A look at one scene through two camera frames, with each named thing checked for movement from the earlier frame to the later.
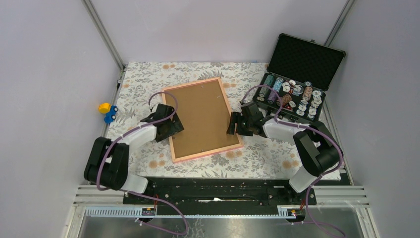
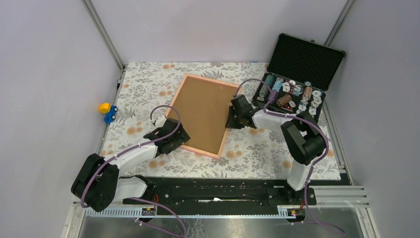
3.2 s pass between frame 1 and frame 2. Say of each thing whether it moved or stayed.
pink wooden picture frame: moved
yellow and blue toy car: stayed
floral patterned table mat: stayed
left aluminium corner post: stayed
